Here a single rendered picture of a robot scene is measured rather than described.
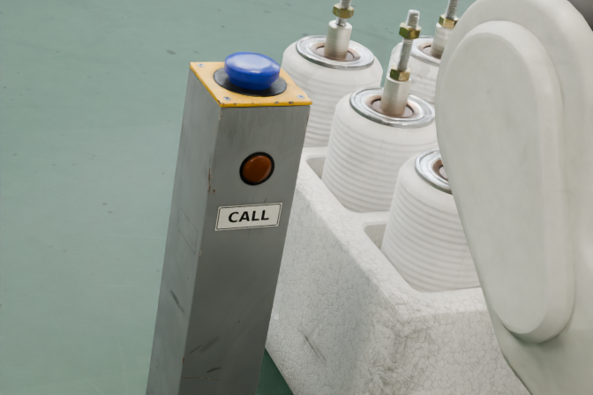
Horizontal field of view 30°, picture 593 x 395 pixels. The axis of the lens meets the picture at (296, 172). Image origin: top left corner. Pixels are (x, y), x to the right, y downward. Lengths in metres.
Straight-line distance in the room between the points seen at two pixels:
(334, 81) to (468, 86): 0.51
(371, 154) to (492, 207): 0.44
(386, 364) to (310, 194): 0.18
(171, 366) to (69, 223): 0.35
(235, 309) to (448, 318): 0.16
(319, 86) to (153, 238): 0.28
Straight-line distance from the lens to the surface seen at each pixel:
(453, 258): 0.85
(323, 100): 1.02
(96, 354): 1.02
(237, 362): 0.89
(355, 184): 0.94
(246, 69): 0.78
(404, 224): 0.86
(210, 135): 0.78
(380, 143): 0.92
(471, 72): 0.50
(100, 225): 1.20
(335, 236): 0.90
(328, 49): 1.04
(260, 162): 0.79
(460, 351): 0.87
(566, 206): 0.47
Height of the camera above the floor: 0.63
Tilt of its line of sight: 27 degrees down
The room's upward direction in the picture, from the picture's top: 11 degrees clockwise
